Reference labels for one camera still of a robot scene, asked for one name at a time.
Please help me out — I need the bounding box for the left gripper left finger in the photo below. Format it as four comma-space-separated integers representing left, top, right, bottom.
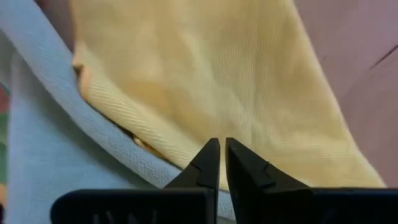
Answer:
50, 138, 221, 224

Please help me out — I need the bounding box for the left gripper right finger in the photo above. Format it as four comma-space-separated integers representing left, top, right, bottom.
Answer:
225, 138, 398, 224

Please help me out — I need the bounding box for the yellow microfiber towel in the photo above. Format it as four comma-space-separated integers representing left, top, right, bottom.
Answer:
70, 0, 387, 191

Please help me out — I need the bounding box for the pale green microfiber towel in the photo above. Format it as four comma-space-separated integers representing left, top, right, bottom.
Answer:
0, 0, 236, 224

